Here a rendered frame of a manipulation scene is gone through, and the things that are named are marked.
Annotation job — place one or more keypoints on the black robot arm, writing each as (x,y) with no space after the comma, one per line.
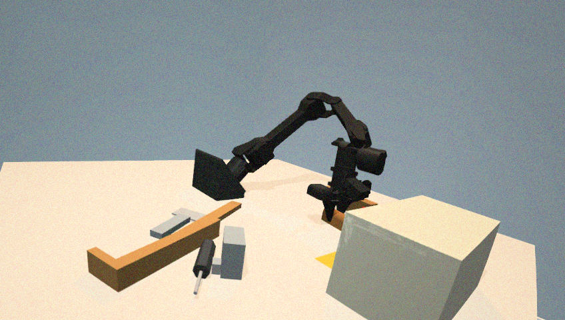
(356,154)

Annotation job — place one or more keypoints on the black-handled tool with grey metal rod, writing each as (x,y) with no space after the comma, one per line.
(203,262)

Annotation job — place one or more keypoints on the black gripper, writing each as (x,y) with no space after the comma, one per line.
(328,195)

